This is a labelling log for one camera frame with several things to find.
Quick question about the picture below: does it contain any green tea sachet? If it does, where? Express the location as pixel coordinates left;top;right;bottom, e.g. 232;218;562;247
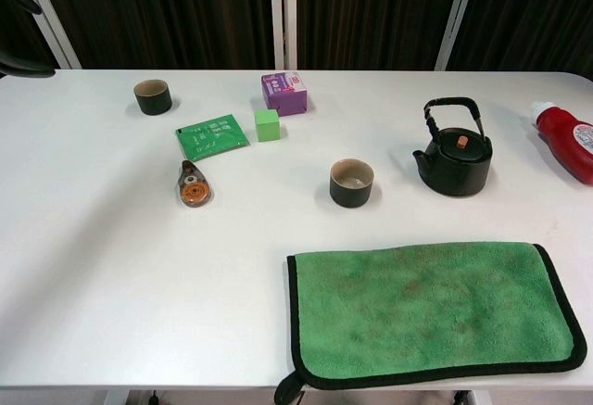
174;113;251;162

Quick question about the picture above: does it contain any green cube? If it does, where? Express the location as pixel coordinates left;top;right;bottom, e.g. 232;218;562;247
254;108;283;143

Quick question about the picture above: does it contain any dark cup beige inside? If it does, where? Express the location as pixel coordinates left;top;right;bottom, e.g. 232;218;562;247
132;79;173;116
329;158;375;208

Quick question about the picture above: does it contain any red squeeze bottle white cap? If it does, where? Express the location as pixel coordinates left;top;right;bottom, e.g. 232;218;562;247
530;101;593;186

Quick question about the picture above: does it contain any green black-edged microfiber cloth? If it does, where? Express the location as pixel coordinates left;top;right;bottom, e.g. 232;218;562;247
273;240;589;404

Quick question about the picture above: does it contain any purple cardboard box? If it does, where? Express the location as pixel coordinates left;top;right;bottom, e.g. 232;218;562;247
260;72;309;117

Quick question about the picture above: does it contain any white upright frame post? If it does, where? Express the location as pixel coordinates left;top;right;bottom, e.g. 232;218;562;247
268;0;298;71

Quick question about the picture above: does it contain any white slanted frame post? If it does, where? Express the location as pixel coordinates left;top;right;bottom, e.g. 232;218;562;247
8;0;82;70
435;0;481;71

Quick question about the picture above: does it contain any black teapot with handle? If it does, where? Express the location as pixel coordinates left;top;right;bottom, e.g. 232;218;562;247
411;96;495;197

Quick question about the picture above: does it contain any dark pleated curtain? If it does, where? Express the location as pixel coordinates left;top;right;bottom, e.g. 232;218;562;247
0;0;593;72

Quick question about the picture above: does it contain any orange correction tape dispenser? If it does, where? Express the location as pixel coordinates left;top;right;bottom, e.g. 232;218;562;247
175;159;216;209

